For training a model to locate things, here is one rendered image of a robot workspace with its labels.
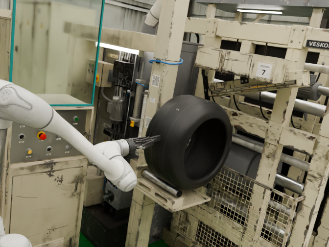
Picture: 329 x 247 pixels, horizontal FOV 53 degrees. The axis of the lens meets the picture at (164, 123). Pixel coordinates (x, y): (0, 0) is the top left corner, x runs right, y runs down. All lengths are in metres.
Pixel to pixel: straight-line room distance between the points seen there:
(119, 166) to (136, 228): 1.09
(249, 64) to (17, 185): 1.58
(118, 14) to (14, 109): 11.62
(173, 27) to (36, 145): 1.14
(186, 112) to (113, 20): 10.86
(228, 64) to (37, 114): 1.30
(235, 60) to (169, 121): 0.58
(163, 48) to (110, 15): 10.38
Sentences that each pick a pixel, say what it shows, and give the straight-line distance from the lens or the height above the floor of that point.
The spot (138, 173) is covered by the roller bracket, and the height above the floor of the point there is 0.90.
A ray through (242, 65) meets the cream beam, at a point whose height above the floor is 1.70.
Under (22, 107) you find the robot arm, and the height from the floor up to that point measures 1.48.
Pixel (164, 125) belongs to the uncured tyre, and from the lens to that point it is 1.90.
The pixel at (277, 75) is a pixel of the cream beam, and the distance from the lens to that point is 2.02.
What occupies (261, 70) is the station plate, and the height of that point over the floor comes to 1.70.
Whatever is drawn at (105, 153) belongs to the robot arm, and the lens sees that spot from 1.62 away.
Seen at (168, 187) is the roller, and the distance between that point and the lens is 2.09.
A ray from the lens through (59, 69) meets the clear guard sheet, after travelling 2.17.
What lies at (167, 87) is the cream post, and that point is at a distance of 2.22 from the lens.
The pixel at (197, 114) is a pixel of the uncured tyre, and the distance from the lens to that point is 1.89.
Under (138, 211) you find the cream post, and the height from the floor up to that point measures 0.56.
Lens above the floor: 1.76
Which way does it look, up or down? 14 degrees down
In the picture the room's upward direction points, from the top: 9 degrees clockwise
